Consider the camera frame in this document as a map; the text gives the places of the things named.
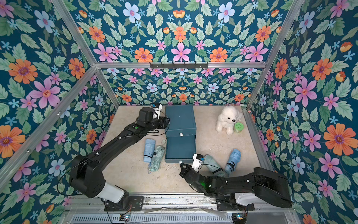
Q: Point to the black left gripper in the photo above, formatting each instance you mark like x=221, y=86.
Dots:
x=162, y=122

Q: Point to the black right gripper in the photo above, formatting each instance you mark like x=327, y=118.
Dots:
x=187, y=171

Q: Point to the teal drawer cabinet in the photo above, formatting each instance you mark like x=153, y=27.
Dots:
x=181, y=134

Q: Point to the light blue umbrella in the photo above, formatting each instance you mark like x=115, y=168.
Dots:
x=234, y=159
x=149, y=150

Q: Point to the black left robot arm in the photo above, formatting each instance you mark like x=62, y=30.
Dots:
x=86, y=175

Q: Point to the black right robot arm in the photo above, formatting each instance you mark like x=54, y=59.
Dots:
x=260, y=185

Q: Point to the mint green folded umbrella left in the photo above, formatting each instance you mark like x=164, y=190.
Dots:
x=158, y=155

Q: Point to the white plush dog toy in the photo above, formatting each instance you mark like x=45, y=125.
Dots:
x=227, y=119

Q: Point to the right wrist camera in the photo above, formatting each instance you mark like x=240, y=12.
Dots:
x=198, y=161

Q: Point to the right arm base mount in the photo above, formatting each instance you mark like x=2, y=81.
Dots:
x=228, y=203

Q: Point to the black hook rail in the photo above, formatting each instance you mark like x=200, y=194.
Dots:
x=184, y=65

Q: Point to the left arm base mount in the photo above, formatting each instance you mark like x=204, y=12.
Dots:
x=133, y=203

